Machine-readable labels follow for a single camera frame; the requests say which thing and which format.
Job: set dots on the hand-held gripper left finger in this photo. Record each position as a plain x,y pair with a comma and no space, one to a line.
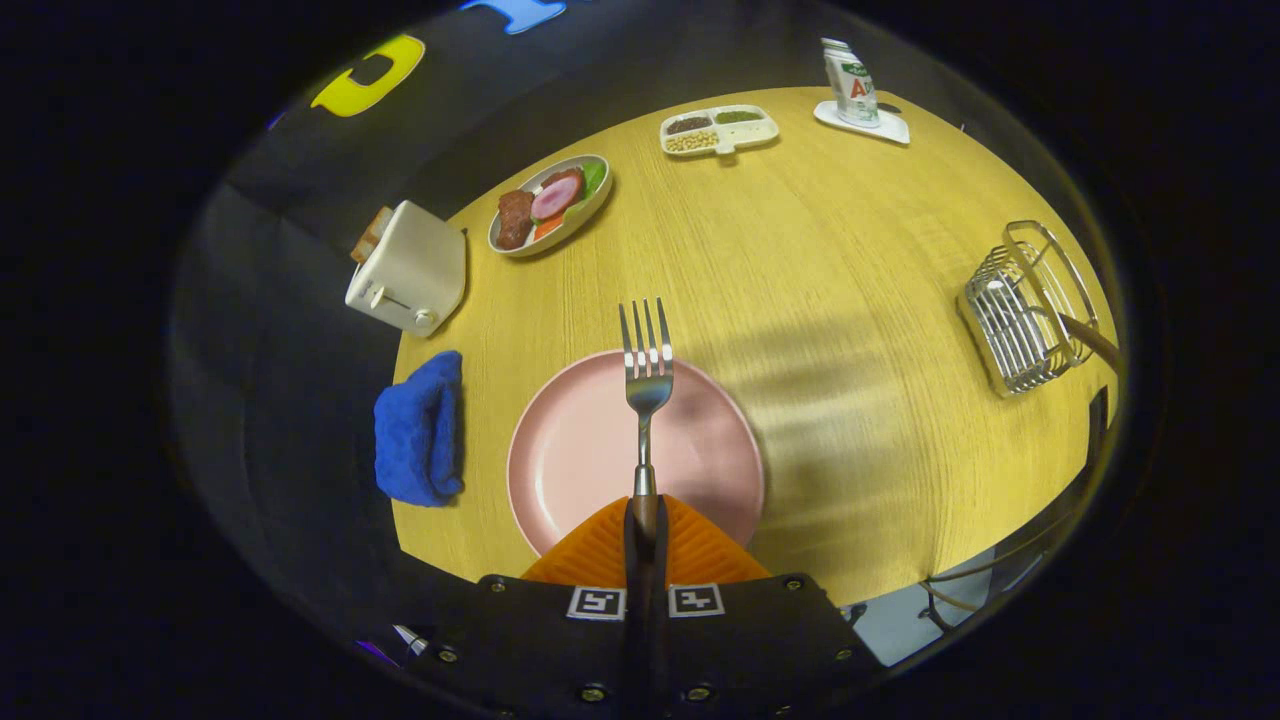
520,640

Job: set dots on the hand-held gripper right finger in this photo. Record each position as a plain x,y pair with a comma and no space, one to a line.
760,640

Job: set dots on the metal fork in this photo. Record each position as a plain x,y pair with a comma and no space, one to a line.
647,385

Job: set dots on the metal spoon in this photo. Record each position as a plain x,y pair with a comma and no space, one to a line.
1092,340

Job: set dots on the pink plate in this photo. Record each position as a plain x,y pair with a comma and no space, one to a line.
570,450

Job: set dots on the blue cloth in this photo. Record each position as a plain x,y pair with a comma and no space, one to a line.
415,430

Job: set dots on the white toaster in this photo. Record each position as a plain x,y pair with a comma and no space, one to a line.
415,270

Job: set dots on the orange carrot slice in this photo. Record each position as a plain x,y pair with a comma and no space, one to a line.
547,227

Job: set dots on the brown meat slice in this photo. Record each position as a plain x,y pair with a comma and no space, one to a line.
515,218

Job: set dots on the toast slice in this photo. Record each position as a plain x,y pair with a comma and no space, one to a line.
371,235

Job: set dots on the grey oval food plate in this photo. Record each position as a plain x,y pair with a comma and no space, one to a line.
590,210

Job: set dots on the pink ham slice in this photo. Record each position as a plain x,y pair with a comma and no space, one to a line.
555,195

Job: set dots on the green lettuce leaf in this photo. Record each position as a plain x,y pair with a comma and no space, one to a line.
595,178

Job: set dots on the pile of yellow beans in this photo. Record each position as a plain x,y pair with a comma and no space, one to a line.
691,142

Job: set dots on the white divided dish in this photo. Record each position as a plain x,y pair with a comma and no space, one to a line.
755,130

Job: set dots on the pile of dark beans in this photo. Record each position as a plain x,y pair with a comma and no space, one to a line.
688,125

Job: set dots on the pile of green beans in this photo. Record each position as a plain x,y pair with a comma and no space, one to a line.
738,117

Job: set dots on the white square coaster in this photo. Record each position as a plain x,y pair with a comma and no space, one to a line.
890,128

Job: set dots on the white drink bottle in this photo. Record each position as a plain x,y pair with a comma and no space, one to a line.
852,85

